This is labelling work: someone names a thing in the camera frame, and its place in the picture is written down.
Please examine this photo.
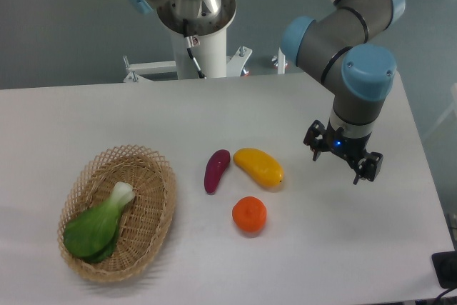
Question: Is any woven wicker basket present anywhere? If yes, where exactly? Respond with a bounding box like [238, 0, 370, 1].
[57, 145, 176, 282]

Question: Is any orange toy fruit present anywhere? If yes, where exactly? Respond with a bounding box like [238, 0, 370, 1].
[232, 196, 267, 233]

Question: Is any green toy bok choy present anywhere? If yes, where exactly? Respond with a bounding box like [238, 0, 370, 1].
[63, 181, 135, 264]

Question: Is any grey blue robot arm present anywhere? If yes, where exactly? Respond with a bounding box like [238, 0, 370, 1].
[129, 0, 405, 181]

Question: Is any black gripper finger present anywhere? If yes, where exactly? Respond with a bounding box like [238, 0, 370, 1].
[353, 151, 383, 185]
[303, 120, 327, 161]

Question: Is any purple toy eggplant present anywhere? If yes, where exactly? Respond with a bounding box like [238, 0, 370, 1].
[204, 149, 231, 194]

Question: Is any black device at edge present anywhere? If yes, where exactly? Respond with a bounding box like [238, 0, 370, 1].
[431, 251, 456, 289]

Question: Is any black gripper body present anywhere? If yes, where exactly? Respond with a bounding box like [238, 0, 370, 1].
[321, 123, 371, 170]

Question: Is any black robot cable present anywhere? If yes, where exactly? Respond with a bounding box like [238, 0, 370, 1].
[181, 18, 208, 79]

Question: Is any yellow toy mango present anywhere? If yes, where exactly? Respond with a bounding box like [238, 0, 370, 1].
[233, 148, 284, 188]

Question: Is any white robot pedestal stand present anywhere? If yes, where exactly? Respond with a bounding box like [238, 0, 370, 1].
[122, 26, 288, 84]

